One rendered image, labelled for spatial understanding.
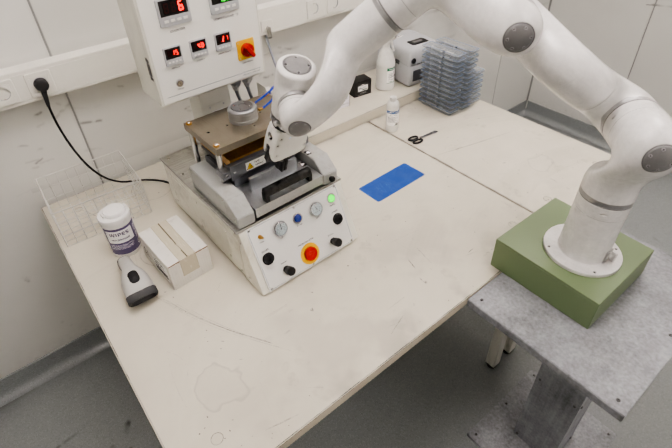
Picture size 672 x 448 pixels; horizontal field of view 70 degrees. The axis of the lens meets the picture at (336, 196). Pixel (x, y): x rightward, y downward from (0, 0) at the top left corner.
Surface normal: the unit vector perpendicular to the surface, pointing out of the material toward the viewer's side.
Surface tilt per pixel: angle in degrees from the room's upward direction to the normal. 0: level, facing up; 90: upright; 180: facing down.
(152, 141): 90
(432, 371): 0
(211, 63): 90
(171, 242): 1
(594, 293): 2
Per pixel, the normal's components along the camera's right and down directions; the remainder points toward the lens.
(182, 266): 0.67, 0.43
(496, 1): -0.50, -0.07
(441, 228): -0.03, -0.79
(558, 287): -0.78, 0.40
